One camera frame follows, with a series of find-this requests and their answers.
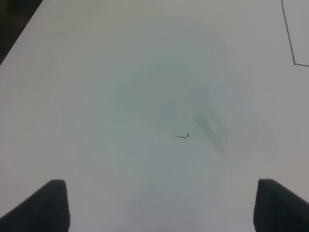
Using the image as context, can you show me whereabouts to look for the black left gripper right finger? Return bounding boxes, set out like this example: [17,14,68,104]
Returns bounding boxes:
[253,179,309,232]

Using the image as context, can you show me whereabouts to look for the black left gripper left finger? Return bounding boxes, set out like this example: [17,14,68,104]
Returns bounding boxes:
[0,179,70,232]

